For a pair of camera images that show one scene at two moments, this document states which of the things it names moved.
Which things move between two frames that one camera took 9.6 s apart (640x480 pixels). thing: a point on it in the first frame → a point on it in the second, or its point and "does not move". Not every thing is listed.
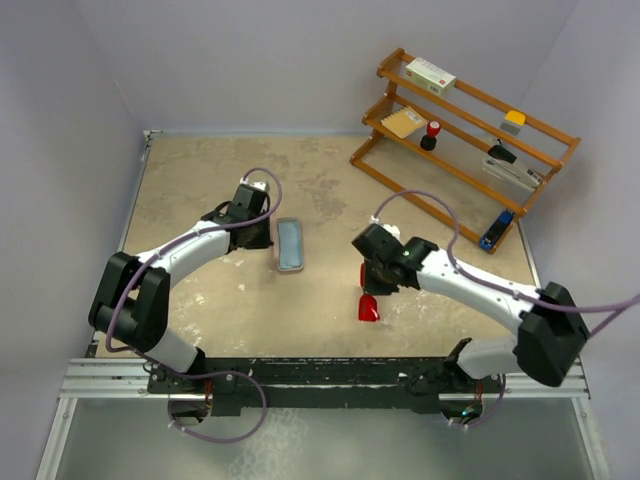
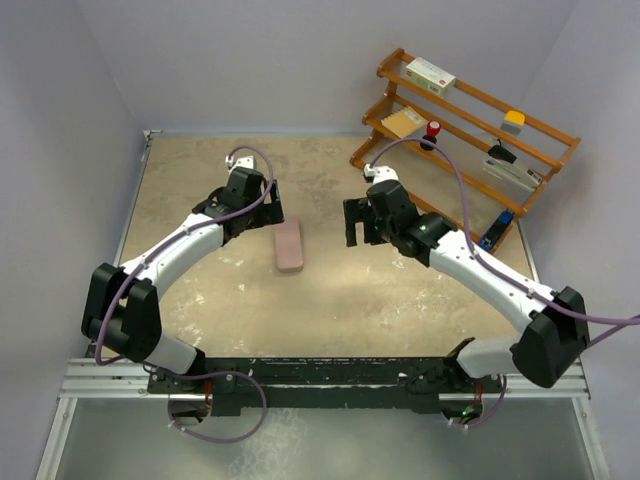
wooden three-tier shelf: x=471 y=162 does not move
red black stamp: x=428 y=142 does not move
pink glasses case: x=290 y=246 does not move
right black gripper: x=375 y=288 → x=360 y=210
